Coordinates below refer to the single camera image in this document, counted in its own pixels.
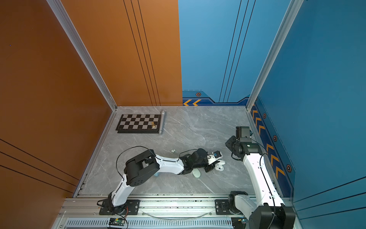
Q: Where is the black white chessboard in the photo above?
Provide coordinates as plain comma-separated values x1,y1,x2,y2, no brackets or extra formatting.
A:
116,114,161,134

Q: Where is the aluminium corner post left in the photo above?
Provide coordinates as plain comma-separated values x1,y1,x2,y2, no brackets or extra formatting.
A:
47,0,117,112

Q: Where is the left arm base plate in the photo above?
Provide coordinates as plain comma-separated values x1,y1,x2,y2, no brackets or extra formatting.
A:
97,199,140,216

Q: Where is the aluminium corner post right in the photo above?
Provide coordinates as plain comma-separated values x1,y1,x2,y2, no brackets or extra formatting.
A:
246,0,304,111

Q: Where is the aluminium corner post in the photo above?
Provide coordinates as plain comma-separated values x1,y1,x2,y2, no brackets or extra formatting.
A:
47,0,117,112
246,0,304,111

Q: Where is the mint green charging case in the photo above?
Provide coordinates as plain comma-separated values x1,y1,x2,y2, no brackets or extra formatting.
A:
192,169,201,178

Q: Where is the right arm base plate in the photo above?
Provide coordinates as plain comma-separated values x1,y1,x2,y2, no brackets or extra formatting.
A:
214,199,235,215

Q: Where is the white earbud charging case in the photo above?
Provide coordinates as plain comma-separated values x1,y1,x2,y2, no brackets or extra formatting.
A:
215,160,226,171

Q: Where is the green circuit board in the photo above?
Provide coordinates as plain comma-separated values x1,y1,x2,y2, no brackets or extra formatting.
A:
108,218,128,229

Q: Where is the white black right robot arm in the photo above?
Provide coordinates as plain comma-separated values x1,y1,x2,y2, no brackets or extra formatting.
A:
226,127,296,229

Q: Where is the silver microphone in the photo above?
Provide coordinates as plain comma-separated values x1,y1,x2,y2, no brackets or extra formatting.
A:
158,110,166,135

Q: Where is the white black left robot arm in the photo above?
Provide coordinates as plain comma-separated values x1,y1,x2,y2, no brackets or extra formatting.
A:
97,148,222,215

